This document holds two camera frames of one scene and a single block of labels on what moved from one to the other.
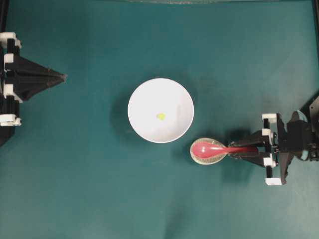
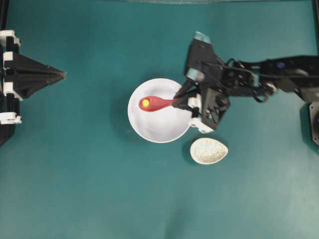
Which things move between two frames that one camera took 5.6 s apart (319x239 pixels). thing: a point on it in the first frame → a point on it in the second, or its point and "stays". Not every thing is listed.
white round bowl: (160, 95) stays
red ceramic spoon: (204, 150) → (153, 103)
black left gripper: (10, 119) stays
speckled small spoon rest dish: (206, 161) stays
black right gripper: (294, 137) → (218, 85)
